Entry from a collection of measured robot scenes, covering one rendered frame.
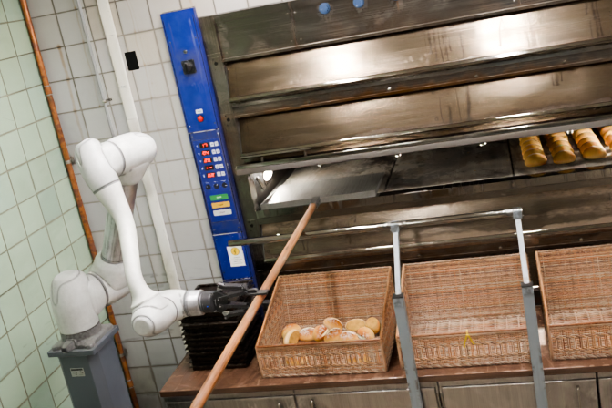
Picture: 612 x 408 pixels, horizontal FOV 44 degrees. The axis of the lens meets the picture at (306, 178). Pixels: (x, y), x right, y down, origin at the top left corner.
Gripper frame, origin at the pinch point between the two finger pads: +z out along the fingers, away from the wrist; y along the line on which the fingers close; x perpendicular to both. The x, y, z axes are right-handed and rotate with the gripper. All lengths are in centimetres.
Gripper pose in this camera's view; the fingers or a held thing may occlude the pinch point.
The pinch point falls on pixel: (259, 297)
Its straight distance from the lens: 261.5
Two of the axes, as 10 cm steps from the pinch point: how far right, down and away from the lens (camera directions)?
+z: 9.6, -1.2, -2.6
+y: 1.9, 9.5, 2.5
